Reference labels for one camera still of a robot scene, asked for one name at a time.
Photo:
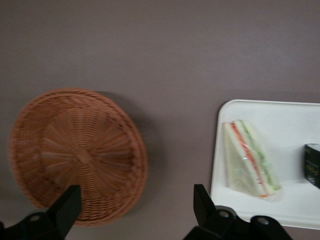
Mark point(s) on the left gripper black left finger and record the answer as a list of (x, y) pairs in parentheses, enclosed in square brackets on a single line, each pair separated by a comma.
[(55, 220)]

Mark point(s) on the beige plastic tray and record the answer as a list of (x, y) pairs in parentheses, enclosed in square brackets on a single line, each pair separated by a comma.
[(287, 125)]

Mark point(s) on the round brown wicker basket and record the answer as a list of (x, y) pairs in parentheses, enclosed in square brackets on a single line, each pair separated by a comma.
[(75, 150)]

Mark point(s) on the small black box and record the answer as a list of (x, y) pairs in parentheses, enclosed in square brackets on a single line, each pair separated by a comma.
[(312, 165)]

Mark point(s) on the triangle sandwich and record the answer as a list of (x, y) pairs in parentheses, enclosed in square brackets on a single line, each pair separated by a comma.
[(240, 162)]

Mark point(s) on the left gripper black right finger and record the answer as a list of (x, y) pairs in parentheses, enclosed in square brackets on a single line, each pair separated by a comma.
[(210, 225)]

